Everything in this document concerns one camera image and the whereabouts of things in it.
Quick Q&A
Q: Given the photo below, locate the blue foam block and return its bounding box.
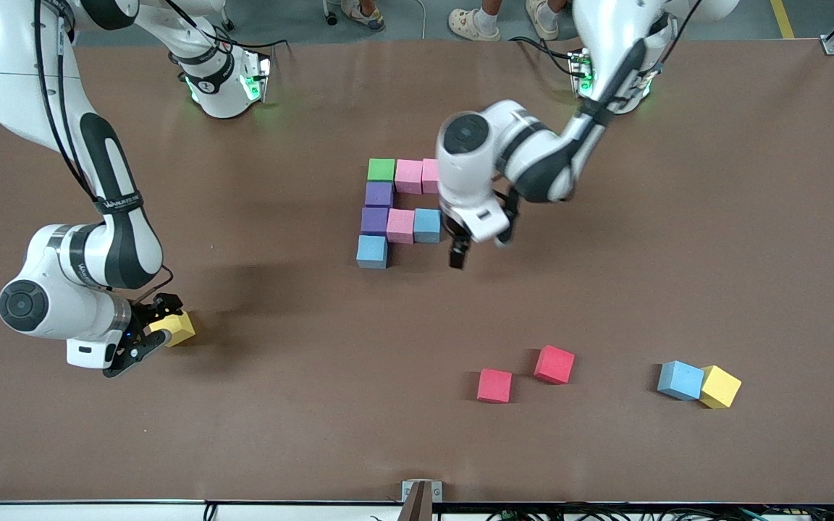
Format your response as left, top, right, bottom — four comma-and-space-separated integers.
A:
356, 234, 389, 270
657, 360, 706, 401
413, 208, 443, 244

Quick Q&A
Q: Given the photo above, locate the yellow foam block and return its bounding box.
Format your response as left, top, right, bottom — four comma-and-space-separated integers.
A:
148, 311, 196, 348
699, 365, 742, 410

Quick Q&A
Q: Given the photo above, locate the red foam block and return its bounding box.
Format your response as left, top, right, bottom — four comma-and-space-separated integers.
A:
534, 344, 576, 385
477, 368, 513, 404

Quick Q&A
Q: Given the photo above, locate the brown paper table cover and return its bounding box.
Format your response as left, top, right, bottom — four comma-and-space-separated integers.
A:
0, 38, 834, 505

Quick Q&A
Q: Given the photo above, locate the grey sneaker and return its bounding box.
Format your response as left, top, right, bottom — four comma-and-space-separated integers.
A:
340, 0, 387, 32

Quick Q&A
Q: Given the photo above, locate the black left base cable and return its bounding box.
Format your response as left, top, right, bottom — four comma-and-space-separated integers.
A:
508, 35, 578, 77

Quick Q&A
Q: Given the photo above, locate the black base cable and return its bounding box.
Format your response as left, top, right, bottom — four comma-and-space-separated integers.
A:
508, 35, 578, 77
218, 29, 292, 53

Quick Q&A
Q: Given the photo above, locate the metal clamp bracket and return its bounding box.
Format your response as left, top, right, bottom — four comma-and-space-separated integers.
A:
402, 480, 443, 521

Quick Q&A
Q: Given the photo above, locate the black right base cable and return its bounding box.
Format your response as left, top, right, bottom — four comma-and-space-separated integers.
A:
218, 29, 292, 53

